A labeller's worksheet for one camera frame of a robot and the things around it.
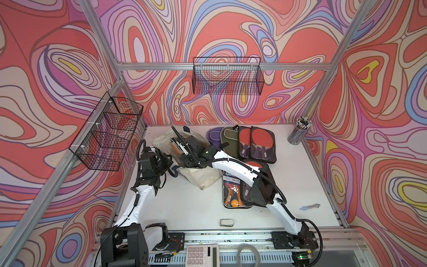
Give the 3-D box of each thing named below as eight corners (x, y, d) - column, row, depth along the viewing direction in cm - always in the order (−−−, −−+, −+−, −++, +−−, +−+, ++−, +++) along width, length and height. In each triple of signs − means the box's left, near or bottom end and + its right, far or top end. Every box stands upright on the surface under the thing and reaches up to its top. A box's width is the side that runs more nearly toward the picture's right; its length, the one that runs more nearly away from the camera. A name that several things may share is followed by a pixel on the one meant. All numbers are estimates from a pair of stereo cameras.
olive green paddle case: (221, 157, 105) (221, 152, 101) (220, 131, 120) (220, 125, 115) (240, 157, 105) (241, 152, 101) (237, 131, 120) (237, 126, 115)
